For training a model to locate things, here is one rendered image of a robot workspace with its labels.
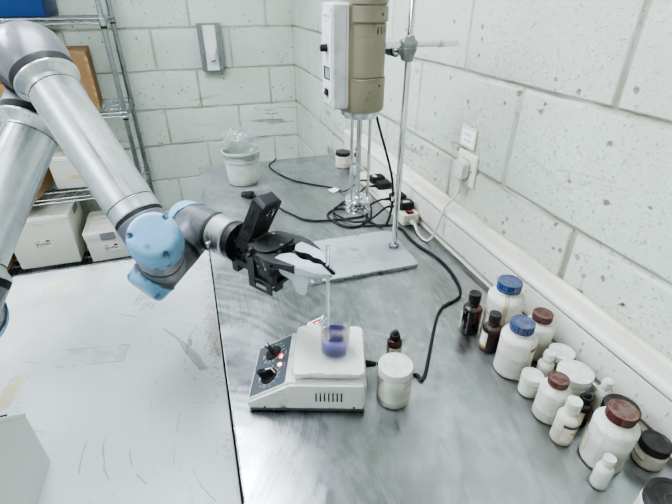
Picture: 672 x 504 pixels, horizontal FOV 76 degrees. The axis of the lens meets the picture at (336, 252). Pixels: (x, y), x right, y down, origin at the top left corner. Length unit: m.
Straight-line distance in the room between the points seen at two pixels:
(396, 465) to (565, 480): 0.25
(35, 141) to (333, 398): 0.67
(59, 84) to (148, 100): 2.24
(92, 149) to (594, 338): 0.88
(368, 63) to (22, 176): 0.67
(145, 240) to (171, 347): 0.35
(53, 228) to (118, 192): 2.24
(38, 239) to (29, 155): 2.09
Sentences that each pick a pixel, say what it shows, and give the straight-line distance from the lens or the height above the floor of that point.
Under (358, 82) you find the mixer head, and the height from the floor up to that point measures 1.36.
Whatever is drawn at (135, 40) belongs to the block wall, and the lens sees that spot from 2.99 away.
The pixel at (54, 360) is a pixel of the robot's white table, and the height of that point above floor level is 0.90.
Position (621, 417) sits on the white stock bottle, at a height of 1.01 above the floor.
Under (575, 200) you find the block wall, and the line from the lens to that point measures 0.94.
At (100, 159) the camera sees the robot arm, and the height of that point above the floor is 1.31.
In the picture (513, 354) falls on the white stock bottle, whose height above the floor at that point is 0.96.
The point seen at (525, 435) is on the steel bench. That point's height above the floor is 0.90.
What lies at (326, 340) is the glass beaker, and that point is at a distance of 0.72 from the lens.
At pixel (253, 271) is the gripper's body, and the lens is 0.72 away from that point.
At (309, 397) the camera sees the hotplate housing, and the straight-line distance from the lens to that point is 0.76.
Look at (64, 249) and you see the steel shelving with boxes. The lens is 2.99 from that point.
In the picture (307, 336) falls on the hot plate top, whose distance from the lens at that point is 0.79.
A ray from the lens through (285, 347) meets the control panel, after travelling 0.81.
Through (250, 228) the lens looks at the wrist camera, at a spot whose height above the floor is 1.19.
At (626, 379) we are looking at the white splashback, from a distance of 0.89.
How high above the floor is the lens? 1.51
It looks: 31 degrees down
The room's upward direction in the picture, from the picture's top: straight up
